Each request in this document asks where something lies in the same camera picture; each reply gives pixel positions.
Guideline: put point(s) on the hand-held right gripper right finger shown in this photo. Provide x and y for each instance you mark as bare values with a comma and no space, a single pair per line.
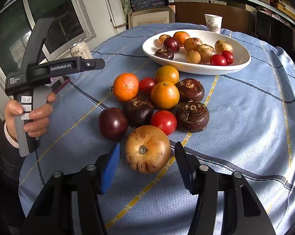
186,171

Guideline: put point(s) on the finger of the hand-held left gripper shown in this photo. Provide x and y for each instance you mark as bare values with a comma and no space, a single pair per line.
91,64

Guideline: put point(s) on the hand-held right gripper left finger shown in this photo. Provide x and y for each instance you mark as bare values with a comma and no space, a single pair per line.
110,171

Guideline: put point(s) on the large striped pepino melon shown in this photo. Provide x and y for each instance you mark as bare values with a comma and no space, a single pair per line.
147,148

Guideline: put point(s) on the dark red plum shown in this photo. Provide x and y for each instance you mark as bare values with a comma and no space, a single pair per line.
113,123
171,44

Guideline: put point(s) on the red cherry tomato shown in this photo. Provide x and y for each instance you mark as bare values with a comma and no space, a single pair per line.
218,60
147,85
228,56
163,122

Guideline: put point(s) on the dark brown water chestnut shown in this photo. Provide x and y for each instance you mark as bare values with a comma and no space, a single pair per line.
192,116
164,53
189,90
138,110

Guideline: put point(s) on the smooth orange citrus fruit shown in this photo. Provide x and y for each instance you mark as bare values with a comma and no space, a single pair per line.
165,95
167,74

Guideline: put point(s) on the small tan pepino melon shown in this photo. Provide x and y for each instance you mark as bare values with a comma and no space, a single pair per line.
164,38
206,53
223,46

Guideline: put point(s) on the small round tan longan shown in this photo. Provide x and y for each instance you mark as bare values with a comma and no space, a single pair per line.
193,56

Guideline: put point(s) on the speckled orange-tan fruit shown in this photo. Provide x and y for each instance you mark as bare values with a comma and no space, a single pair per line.
192,44

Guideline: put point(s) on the white oval plate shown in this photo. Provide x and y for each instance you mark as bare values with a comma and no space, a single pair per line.
240,56

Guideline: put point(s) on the person's left hand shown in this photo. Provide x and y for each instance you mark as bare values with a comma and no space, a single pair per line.
39,117

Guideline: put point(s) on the white drink can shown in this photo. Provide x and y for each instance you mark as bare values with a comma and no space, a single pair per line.
80,52

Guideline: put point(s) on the dark red smartphone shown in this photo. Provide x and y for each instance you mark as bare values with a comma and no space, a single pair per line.
61,84

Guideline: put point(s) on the white-framed dark window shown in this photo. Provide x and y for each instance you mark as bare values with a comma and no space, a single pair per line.
59,17

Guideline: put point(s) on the white wooden strip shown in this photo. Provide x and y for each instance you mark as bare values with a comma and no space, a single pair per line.
110,9

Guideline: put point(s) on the blue checkered tablecloth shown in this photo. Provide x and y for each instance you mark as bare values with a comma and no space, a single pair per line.
235,127

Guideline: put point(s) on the green marbled board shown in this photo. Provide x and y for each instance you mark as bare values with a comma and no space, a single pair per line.
124,2

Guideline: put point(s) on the light wooden framed panel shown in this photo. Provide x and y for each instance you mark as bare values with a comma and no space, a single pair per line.
149,17

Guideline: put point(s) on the brown wooden board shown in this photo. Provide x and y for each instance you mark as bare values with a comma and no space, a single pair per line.
191,14

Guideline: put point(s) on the white paper cup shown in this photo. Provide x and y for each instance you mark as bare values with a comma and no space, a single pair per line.
213,25

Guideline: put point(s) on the black glass panel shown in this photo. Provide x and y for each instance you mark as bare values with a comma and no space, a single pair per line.
272,29

